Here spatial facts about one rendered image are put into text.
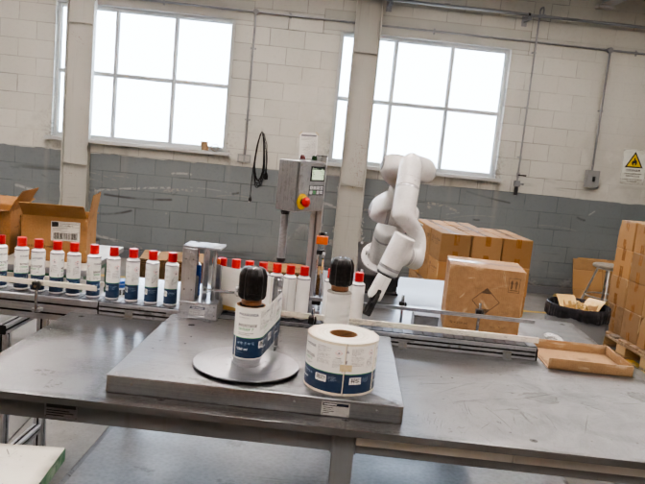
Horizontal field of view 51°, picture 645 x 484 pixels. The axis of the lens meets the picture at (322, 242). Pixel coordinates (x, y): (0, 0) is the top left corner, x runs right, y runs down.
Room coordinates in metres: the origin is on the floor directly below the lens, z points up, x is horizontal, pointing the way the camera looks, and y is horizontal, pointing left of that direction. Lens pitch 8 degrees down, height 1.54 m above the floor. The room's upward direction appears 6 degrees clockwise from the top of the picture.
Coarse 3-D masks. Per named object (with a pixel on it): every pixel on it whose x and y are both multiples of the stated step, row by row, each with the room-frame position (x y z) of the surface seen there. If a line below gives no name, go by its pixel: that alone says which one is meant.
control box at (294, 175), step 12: (288, 168) 2.52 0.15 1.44; (300, 168) 2.49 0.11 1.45; (288, 180) 2.51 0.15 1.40; (300, 180) 2.50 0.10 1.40; (324, 180) 2.62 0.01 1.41; (276, 192) 2.55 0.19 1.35; (288, 192) 2.51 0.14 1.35; (300, 192) 2.50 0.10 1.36; (276, 204) 2.54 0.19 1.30; (288, 204) 2.51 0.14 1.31; (300, 204) 2.51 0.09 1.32; (312, 204) 2.56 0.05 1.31
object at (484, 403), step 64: (64, 320) 2.35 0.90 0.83; (128, 320) 2.43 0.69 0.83; (384, 320) 2.80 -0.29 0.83; (0, 384) 1.71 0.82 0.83; (64, 384) 1.76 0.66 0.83; (448, 384) 2.06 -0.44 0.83; (512, 384) 2.12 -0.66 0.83; (576, 384) 2.19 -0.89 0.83; (640, 384) 2.26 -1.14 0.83; (512, 448) 1.63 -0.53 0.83; (576, 448) 1.66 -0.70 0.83; (640, 448) 1.70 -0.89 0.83
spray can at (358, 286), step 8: (360, 272) 2.49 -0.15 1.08; (360, 280) 2.47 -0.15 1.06; (352, 288) 2.47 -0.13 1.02; (360, 288) 2.46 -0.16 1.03; (352, 296) 2.46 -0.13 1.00; (360, 296) 2.46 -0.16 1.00; (352, 304) 2.46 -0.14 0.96; (360, 304) 2.46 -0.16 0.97; (352, 312) 2.46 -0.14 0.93; (360, 312) 2.46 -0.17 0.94
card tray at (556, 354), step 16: (544, 352) 2.52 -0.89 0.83; (560, 352) 2.55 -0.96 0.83; (576, 352) 2.57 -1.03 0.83; (592, 352) 2.59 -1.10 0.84; (608, 352) 2.56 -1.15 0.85; (560, 368) 2.34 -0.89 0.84; (576, 368) 2.33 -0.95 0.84; (592, 368) 2.33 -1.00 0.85; (608, 368) 2.33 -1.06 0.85; (624, 368) 2.33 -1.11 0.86
